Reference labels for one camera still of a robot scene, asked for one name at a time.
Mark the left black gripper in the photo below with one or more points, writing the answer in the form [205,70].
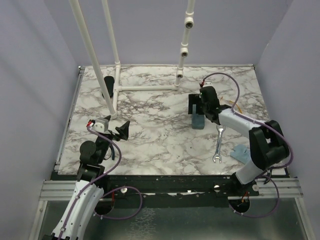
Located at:
[123,130]

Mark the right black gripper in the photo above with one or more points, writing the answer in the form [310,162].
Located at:
[195,99]

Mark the blue-grey glasses case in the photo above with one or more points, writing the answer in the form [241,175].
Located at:
[197,120]

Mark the black cylinder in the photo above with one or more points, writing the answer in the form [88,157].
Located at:
[109,82]

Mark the blue cloth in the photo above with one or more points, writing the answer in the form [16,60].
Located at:
[241,153]

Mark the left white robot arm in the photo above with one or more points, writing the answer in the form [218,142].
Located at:
[88,190]

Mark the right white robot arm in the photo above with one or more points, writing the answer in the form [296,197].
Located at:
[267,144]

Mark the orange sunglasses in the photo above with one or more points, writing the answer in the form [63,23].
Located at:
[230,102]

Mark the silver wrench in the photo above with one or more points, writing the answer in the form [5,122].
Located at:
[217,154]

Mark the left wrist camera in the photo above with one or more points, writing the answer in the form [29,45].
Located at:
[98,125]

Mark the white PVC pipe frame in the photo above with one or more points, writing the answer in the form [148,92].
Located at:
[112,102]

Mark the blue-handled pliers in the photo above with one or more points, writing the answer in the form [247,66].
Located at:
[112,155]

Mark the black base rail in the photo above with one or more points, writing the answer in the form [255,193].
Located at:
[177,191]

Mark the aluminium extrusion rail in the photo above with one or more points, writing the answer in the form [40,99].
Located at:
[57,190]

